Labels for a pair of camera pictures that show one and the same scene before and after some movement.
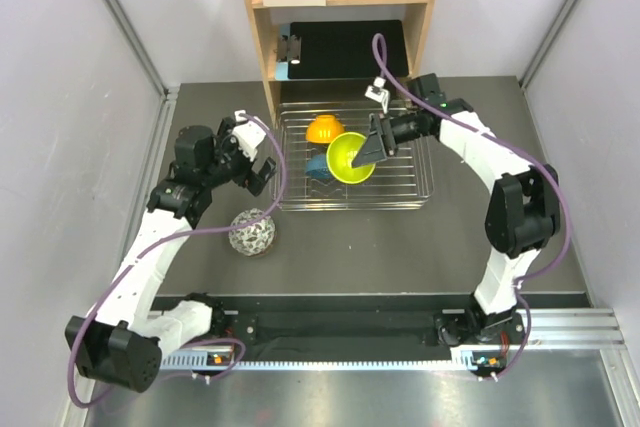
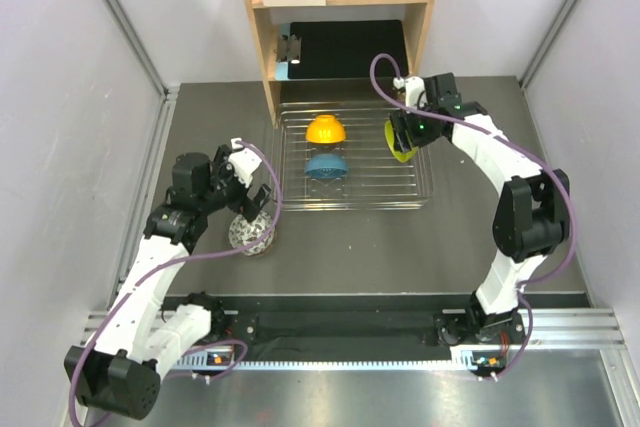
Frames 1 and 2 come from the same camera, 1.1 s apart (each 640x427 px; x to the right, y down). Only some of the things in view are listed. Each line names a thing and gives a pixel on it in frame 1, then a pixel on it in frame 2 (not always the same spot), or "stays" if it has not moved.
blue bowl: [317, 167] stays
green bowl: [341, 154] → [403, 156]
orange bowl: [324, 129] stays
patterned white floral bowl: [255, 239] stays
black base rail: [238, 319] stays
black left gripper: [254, 183] → [251, 207]
